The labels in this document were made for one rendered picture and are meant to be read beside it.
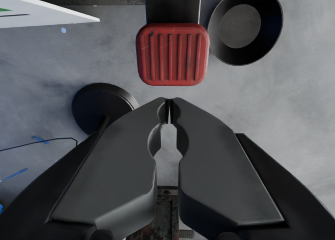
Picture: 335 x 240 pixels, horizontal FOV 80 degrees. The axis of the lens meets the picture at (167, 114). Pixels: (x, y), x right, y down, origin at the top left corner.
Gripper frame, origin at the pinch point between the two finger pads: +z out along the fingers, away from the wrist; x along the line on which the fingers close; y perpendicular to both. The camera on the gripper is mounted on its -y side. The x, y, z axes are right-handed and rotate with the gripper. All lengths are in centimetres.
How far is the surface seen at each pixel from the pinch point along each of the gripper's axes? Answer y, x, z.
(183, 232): 143, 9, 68
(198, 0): -4.7, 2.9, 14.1
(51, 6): -2, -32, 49
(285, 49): 18, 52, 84
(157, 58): -0.1, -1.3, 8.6
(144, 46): -1.2, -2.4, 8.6
